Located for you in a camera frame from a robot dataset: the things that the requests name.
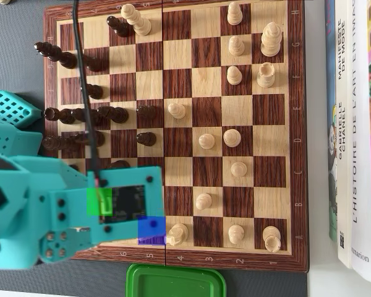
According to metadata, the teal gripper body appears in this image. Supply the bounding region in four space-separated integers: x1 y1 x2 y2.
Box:
48 187 89 232

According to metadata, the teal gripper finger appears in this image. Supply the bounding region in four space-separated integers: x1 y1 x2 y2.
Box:
38 228 94 264

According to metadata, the dark wooden queen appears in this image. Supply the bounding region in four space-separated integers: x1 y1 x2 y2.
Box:
42 134 81 152

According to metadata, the dark wooden pawn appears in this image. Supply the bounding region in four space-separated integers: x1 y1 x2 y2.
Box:
85 82 104 100
106 15 134 38
136 132 157 147
136 105 157 121
81 54 103 73

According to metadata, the light wooden knight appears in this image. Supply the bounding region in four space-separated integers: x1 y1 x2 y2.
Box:
166 223 190 247

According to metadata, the green plastic container lid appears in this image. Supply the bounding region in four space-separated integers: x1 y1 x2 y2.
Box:
126 262 227 297

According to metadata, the light wooden pawn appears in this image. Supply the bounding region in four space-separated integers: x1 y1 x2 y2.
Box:
228 35 245 57
228 224 245 245
227 66 243 87
198 132 216 150
195 192 213 211
227 1 244 27
167 103 187 121
230 161 248 178

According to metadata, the dark wooden king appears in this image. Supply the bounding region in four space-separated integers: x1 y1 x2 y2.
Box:
33 41 79 70

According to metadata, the wooden chessboard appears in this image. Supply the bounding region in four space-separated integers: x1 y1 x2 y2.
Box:
43 0 310 273

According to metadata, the light wooden queen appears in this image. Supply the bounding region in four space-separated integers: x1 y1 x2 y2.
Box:
121 3 153 37

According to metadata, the light wooden rook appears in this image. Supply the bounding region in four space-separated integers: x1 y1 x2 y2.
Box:
256 62 276 88
262 225 282 253

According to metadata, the light wooden king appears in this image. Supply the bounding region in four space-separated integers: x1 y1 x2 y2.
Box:
260 22 284 58

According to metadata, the blue illustrated book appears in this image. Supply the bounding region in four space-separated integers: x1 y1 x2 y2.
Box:
324 0 341 244

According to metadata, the white Gabrielle Chanel book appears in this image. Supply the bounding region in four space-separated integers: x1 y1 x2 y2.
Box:
333 0 356 269

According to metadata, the teal wrist camera box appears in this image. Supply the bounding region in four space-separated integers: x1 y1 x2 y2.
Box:
86 165 165 246

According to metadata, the black camera cable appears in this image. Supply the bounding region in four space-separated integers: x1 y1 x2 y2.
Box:
71 0 100 186

